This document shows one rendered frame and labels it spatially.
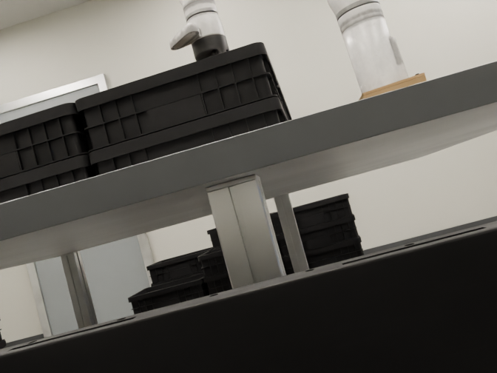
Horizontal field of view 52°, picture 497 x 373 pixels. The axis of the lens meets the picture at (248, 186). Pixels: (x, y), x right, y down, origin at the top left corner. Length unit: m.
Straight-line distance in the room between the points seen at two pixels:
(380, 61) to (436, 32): 3.45
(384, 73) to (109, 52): 3.77
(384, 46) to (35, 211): 0.75
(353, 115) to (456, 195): 3.84
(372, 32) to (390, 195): 3.21
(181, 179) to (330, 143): 0.16
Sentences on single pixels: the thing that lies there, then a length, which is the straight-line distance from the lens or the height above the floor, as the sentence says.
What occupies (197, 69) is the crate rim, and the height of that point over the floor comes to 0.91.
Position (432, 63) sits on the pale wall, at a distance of 4.44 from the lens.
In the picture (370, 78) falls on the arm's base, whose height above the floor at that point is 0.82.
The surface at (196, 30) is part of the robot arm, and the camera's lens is 1.05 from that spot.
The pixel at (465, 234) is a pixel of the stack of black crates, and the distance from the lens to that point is 0.17.
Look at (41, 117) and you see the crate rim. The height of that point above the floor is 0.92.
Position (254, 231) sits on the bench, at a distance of 0.57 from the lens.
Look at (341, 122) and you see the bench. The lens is 0.53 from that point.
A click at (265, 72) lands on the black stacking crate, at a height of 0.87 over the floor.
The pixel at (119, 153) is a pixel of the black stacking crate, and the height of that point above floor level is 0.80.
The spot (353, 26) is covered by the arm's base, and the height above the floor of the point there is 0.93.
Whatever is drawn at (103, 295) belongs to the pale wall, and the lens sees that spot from 4.54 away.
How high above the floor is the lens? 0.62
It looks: 3 degrees up
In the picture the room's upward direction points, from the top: 15 degrees counter-clockwise
